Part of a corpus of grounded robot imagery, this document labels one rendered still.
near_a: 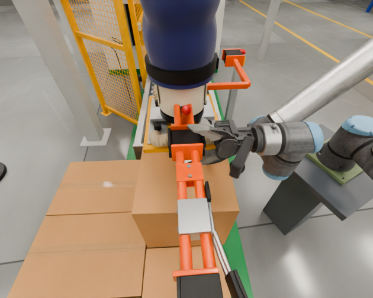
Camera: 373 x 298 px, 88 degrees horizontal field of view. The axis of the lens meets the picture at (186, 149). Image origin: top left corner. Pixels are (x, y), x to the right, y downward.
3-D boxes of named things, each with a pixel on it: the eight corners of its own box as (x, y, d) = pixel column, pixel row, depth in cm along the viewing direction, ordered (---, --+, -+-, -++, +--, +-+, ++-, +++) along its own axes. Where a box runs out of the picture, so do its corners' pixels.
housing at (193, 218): (176, 209, 43) (175, 198, 40) (206, 206, 43) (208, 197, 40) (177, 242, 38) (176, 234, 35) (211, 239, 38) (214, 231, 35)
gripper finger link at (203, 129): (185, 114, 50) (212, 129, 54) (186, 129, 46) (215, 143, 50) (192, 106, 48) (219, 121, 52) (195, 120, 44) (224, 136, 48)
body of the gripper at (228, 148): (210, 139, 59) (248, 137, 60) (215, 160, 54) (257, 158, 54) (212, 119, 54) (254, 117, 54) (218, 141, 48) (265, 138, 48)
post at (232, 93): (219, 141, 228) (235, 54, 155) (225, 141, 228) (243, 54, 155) (220, 145, 224) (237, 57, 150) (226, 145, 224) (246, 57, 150)
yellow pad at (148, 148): (149, 99, 90) (147, 90, 87) (170, 99, 91) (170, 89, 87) (143, 154, 67) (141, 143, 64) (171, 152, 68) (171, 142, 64)
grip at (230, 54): (221, 59, 96) (222, 48, 92) (238, 58, 96) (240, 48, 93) (224, 67, 90) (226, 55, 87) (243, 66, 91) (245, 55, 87)
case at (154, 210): (156, 158, 140) (148, 113, 110) (211, 156, 140) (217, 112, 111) (147, 247, 99) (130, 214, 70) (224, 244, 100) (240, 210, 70)
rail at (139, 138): (156, 51, 312) (154, 38, 298) (158, 51, 312) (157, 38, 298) (137, 161, 156) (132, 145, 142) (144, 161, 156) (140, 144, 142)
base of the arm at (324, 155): (329, 141, 117) (338, 129, 110) (361, 162, 107) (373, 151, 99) (308, 153, 112) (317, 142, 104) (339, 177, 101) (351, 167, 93)
